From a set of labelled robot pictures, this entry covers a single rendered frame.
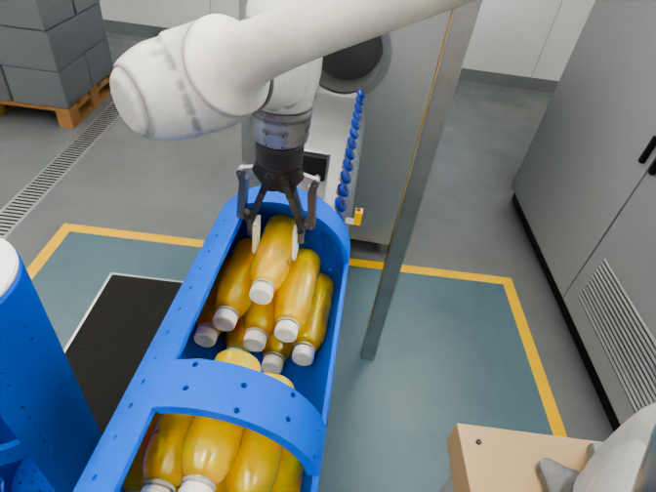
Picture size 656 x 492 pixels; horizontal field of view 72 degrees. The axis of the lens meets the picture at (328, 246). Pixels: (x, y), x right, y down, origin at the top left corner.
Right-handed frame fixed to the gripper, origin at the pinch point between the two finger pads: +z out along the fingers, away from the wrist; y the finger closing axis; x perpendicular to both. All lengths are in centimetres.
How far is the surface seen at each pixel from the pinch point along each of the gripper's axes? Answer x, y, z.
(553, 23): 452, 185, 46
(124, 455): -42.6, -7.0, -3.8
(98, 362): 30, -73, 102
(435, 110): 64, 32, -3
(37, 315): -6, -49, 27
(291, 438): -36.6, 9.8, -1.5
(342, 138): 92, 6, 24
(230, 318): -14.8, -4.1, 5.8
